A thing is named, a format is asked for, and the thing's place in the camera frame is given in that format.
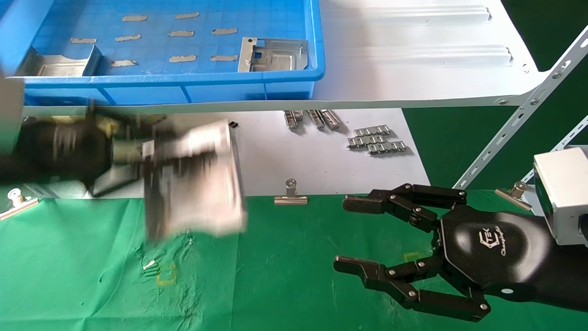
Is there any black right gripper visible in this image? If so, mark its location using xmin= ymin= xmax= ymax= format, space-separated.
xmin=334 ymin=183 xmax=556 ymax=322

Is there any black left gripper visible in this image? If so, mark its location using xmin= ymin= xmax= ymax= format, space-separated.
xmin=14 ymin=113 xmax=184 ymax=199

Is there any stamped silver metal plate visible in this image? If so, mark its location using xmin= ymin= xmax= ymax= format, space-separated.
xmin=141 ymin=119 xmax=249 ymax=242

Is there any silver metal link strip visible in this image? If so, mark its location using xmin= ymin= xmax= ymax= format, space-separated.
xmin=353 ymin=126 xmax=392 ymax=137
xmin=319 ymin=109 xmax=342 ymax=131
xmin=283 ymin=110 xmax=304 ymax=131
xmin=366 ymin=141 xmax=408 ymax=156
xmin=306 ymin=109 xmax=326 ymax=131
xmin=346 ymin=135 xmax=387 ymax=149

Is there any blue plastic bin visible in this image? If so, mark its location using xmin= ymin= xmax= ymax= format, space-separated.
xmin=0 ymin=0 xmax=326 ymax=107

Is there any u-shaped metal channel part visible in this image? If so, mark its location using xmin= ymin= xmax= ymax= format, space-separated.
xmin=15 ymin=45 xmax=103 ymax=78

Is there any silver binder clip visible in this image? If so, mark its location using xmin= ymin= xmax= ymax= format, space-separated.
xmin=274 ymin=178 xmax=309 ymax=206
xmin=0 ymin=187 xmax=40 ymax=221
xmin=495 ymin=181 xmax=534 ymax=211

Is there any green table cloth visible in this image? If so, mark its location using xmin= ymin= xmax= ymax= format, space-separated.
xmin=0 ymin=188 xmax=588 ymax=331

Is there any white metal shelf rack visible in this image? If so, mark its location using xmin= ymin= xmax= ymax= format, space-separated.
xmin=0 ymin=0 xmax=588 ymax=199

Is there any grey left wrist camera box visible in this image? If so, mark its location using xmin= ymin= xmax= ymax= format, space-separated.
xmin=0 ymin=74 xmax=24 ymax=153

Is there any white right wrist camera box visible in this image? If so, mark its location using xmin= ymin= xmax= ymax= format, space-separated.
xmin=533 ymin=146 xmax=588 ymax=247

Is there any flat stamped metal bracket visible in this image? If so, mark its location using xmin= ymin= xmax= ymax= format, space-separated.
xmin=237 ymin=37 xmax=310 ymax=74

